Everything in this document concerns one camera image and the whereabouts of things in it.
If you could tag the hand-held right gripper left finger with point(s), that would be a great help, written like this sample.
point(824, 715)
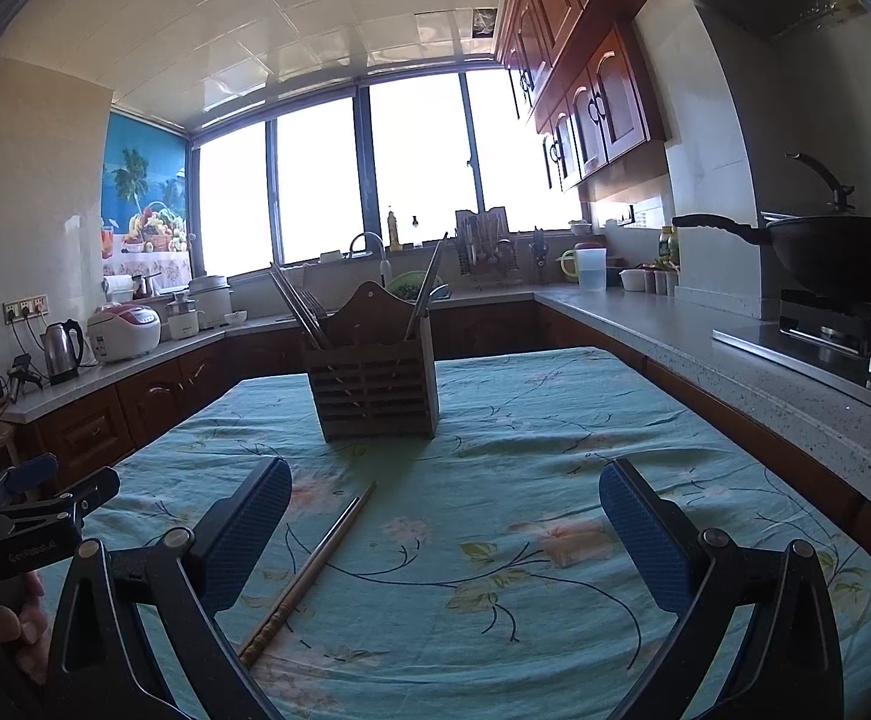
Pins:
point(252, 532)

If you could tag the wooden utensil holder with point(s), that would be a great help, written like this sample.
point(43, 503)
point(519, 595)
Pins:
point(375, 382)

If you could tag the wooden upper cabinets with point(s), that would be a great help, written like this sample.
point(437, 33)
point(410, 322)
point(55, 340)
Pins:
point(615, 97)

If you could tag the metal fork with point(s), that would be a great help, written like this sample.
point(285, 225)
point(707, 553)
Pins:
point(321, 315)

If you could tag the wall switch panel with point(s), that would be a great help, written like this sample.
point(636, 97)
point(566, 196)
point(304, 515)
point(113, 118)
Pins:
point(634, 216)

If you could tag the kitchen window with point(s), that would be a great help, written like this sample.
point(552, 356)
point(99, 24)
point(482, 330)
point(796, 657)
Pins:
point(315, 187)

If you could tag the wooden lower cabinets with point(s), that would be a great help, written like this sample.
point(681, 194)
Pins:
point(90, 420)

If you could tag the tropical fruit poster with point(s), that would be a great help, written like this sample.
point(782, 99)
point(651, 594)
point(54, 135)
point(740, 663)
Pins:
point(135, 165)

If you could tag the small white bowl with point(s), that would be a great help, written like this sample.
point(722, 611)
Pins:
point(580, 228)

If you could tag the dish rack with utensils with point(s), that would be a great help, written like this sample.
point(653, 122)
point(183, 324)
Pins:
point(484, 247)

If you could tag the person's left hand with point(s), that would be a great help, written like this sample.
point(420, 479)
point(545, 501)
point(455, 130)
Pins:
point(0, 624)

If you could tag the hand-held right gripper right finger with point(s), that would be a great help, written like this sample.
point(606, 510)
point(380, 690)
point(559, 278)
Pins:
point(642, 532)

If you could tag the small spice jar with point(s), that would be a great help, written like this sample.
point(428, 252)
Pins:
point(660, 283)
point(649, 282)
point(672, 285)

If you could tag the steel electric kettle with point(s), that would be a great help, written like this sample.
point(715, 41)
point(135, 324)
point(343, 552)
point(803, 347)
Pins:
point(62, 352)

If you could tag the knife block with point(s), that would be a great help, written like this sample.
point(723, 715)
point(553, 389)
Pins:
point(539, 262)

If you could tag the metal kitchen faucet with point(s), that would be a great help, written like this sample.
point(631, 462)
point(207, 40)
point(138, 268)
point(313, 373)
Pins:
point(364, 236)

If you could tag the steel gas stove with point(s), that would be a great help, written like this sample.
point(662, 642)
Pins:
point(833, 330)

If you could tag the yellow oil bottle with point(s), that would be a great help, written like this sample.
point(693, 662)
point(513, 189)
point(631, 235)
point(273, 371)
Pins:
point(676, 247)
point(665, 244)

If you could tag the wooden cabinets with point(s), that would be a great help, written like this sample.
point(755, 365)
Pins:
point(90, 420)
point(615, 97)

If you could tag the black wok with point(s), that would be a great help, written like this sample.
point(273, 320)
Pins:
point(840, 251)

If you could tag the small white cooker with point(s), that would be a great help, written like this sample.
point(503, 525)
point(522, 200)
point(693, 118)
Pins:
point(184, 322)

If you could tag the wall power outlet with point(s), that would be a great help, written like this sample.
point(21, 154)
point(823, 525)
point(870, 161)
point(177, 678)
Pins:
point(27, 309)

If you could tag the small metal pot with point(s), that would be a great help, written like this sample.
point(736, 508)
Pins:
point(144, 286)

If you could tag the green colander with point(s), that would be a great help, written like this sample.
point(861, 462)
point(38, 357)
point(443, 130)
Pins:
point(405, 286)

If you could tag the white and red rice cooker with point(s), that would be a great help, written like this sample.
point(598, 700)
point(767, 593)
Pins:
point(124, 334)

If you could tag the large white steamer pot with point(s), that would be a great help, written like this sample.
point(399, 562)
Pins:
point(210, 300)

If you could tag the red bowl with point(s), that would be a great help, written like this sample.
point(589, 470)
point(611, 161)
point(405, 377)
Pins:
point(589, 244)

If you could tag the white lidded container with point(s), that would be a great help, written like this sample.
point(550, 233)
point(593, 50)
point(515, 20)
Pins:
point(632, 280)

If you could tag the small dark appliance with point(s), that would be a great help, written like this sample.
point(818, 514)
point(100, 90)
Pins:
point(19, 379)

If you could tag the teal floral tablecloth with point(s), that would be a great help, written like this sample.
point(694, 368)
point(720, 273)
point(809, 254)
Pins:
point(518, 465)

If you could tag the paper towel roll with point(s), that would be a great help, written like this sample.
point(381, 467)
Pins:
point(117, 289)

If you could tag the yellow bottle on windowsill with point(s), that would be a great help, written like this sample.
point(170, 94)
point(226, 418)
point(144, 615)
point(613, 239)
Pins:
point(393, 232)

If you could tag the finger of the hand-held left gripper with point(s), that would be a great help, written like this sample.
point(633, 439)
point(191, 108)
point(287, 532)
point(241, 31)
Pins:
point(75, 496)
point(30, 471)

